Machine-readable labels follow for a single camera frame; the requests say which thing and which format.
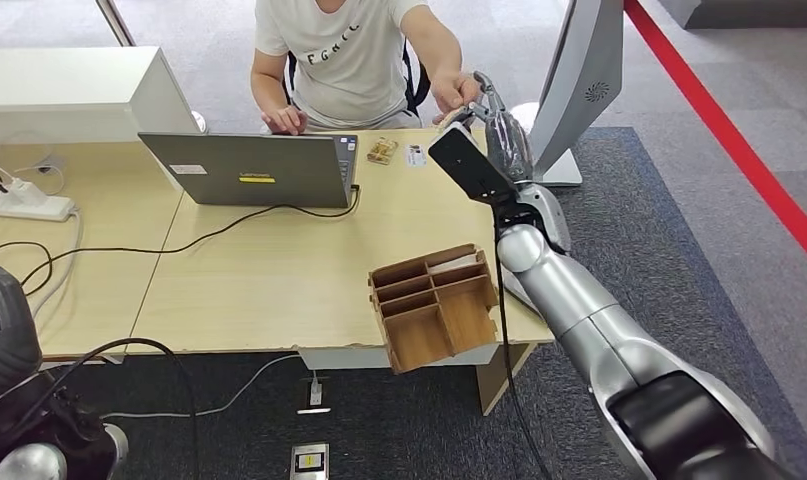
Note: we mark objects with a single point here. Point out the white cabinet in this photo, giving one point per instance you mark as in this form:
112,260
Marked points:
65,93

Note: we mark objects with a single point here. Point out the wooden desk leg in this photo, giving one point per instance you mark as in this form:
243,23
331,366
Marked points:
496,387

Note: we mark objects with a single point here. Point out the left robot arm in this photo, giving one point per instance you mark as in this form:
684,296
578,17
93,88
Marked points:
52,444

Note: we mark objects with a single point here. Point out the white plug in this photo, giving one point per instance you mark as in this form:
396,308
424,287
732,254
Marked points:
315,394

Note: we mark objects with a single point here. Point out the room key card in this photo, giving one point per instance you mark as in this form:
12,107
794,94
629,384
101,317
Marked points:
452,263
450,118

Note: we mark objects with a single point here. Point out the white power adapter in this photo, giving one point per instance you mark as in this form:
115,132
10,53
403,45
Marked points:
25,192

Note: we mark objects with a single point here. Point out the white card reader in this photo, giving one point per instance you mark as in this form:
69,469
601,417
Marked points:
513,293

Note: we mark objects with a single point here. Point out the white desk panel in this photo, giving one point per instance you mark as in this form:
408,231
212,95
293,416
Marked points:
350,361

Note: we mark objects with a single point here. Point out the floor power outlet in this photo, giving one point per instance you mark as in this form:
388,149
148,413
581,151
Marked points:
302,397

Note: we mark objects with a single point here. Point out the silver floor device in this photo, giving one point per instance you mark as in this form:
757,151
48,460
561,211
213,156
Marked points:
309,462

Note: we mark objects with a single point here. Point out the wrapped snack packet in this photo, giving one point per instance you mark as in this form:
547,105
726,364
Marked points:
382,151

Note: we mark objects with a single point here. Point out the person's left forearm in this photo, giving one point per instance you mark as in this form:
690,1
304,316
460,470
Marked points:
436,43

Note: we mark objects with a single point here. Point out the person's left hand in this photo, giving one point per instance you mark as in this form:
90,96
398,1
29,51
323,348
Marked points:
452,89

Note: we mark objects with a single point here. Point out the person's hand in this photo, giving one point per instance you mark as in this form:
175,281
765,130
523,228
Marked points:
452,89
285,121

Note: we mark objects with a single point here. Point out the grey laptop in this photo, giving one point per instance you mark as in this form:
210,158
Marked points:
257,166

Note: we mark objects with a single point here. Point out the small white round base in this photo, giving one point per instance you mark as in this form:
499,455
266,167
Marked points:
198,122

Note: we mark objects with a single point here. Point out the silver kiosk screen stand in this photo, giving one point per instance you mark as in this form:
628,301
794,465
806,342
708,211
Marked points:
575,79

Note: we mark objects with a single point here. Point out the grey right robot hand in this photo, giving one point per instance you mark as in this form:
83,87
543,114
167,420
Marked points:
509,142

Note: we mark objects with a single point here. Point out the ID card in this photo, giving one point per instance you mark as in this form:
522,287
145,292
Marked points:
415,156

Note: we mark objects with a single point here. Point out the person's right hand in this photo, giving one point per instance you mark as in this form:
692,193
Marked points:
285,121

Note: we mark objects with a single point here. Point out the grey platform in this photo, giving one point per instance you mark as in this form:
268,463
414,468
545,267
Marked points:
741,13

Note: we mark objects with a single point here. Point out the white power strip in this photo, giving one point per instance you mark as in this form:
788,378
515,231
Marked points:
32,208

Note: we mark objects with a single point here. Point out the grey metal pole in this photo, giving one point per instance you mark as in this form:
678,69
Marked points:
115,23

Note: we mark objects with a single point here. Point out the person's right forearm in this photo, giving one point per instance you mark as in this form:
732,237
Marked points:
268,86

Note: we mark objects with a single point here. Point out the person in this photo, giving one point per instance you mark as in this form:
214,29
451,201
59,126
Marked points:
350,60

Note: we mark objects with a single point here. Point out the white round floor base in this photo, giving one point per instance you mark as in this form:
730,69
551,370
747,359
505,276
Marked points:
525,114

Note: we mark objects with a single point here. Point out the black office chair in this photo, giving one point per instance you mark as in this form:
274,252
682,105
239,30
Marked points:
416,86

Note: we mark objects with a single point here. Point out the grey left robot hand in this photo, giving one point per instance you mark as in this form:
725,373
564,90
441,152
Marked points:
5,331

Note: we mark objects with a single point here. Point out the wooden compartment organizer box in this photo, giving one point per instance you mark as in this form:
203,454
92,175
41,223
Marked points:
436,318

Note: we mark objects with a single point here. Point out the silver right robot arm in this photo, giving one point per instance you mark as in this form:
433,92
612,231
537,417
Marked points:
615,344

